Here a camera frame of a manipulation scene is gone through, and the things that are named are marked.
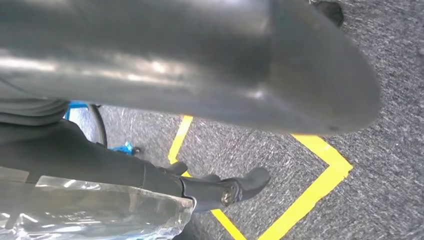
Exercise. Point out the yellow floor tape square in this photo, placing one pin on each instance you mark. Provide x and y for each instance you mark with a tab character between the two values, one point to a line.
318	188

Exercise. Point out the black robot foot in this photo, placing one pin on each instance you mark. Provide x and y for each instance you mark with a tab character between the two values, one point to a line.
331	11

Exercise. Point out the blue metal shelf rack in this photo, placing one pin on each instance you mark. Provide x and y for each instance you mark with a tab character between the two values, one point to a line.
124	148

